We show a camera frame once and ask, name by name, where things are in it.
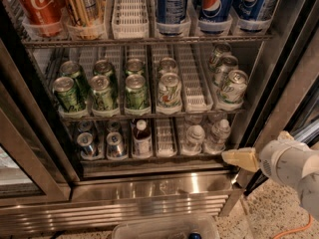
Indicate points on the clear water bottle left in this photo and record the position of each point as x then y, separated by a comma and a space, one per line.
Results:
193, 140

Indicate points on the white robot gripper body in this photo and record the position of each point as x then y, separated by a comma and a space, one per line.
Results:
278, 160

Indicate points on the blue pepsi can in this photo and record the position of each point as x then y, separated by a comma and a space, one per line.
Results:
213, 15
170, 14
254, 15

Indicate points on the blue pepsi can right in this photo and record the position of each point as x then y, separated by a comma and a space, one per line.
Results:
254, 15

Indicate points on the red coca-cola can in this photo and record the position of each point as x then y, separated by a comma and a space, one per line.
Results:
44, 14

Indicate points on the blue pepsi can middle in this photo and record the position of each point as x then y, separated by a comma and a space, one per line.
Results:
213, 15

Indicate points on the silver can back left bottom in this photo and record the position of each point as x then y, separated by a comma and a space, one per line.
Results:
85, 126

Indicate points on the blue pepsi can left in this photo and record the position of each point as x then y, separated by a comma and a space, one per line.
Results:
170, 14

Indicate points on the empty white lane tray bottom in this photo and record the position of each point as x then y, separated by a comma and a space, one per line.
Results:
166, 145

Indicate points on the white 7up can back right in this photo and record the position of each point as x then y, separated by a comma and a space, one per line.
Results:
219, 50

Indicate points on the empty white lane tray middle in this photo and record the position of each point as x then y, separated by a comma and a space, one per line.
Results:
196, 94

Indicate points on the clear water bottle right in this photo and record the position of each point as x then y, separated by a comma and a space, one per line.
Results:
217, 137

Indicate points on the white 7up can front centre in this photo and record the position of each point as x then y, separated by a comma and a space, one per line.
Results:
169, 90

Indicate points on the gold soda can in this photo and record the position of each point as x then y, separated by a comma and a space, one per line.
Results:
86, 18

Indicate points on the white 7up can back centre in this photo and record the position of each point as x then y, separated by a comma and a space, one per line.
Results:
167, 65

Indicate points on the empty white lane tray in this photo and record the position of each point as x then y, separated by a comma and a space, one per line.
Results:
196, 94
130, 19
166, 145

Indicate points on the silver can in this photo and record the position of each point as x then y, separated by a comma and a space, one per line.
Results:
85, 126
115, 146
86, 142
113, 125

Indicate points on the silver can front left bottom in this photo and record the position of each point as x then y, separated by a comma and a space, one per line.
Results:
86, 142

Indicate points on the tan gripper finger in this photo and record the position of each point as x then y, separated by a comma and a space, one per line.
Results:
285, 135
244, 158

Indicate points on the stainless steel fridge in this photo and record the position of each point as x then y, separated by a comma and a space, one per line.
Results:
55, 189

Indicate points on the white 7up can middle right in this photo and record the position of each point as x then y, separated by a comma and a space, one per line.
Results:
225, 64

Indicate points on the empty white lane tray top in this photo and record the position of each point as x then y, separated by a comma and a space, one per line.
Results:
130, 19

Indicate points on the clear plastic bin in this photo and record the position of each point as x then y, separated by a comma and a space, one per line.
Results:
186, 226

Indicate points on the clear water bottle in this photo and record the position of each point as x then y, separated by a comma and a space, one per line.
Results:
193, 140
217, 137

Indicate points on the white diet 7up can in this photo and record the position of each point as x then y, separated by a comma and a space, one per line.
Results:
233, 87

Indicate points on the dark drink bottle white cap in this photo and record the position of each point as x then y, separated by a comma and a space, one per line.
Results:
143, 140

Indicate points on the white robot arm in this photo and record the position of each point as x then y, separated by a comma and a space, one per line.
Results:
307, 190

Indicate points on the green can lane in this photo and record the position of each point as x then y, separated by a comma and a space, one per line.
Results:
134, 66
106, 68
137, 95
68, 95
102, 91
76, 72

